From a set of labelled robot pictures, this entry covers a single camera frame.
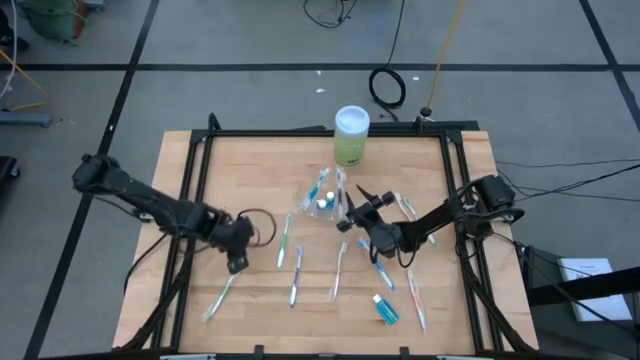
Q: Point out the green canister white lid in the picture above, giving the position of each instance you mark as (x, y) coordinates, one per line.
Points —
(351, 140)

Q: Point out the green toothbrush clear wrapper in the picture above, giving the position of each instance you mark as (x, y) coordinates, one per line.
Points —
(284, 242)
(220, 297)
(410, 205)

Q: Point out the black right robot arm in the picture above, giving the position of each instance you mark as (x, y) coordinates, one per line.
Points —
(440, 217)

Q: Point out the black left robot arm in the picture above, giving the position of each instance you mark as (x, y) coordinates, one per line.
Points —
(150, 199)

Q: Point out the black metal bar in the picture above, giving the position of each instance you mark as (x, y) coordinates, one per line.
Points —
(585, 287)

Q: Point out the green bag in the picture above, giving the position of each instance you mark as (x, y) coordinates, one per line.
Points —
(52, 20)

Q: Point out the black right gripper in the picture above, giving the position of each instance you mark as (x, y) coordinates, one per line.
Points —
(372, 222)

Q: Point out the clear acrylic organizer box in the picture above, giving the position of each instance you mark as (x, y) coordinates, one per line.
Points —
(330, 214)

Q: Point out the white paper booklet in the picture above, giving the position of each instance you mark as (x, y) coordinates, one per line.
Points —
(605, 310)

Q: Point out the black metal table frame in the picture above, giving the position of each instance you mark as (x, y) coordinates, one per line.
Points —
(275, 133)

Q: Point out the black chair base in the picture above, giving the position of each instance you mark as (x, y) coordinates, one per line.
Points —
(6, 172)

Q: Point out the grey flat base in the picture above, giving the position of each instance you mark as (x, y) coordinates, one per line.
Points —
(25, 119)

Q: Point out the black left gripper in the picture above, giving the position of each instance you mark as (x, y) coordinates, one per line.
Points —
(235, 237)

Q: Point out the blue toothbrush clear wrapper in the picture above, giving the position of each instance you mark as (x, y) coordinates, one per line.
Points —
(382, 274)

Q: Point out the dark grey cabinet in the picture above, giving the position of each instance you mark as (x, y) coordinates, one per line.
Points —
(545, 320)

